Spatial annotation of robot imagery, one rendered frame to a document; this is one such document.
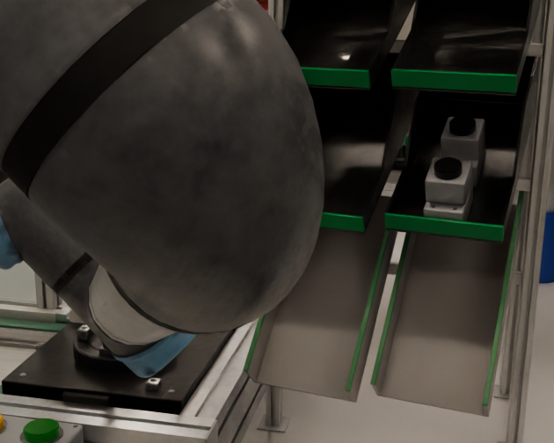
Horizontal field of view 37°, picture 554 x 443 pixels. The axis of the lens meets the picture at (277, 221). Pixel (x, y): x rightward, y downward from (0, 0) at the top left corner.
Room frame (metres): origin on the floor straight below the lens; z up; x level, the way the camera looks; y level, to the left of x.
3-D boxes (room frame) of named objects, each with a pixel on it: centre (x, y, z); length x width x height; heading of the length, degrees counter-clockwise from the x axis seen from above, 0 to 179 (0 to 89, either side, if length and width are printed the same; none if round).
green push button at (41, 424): (0.84, 0.26, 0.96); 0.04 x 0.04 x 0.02
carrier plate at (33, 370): (1.05, 0.21, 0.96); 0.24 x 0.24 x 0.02; 78
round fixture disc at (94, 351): (1.05, 0.21, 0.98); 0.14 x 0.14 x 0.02
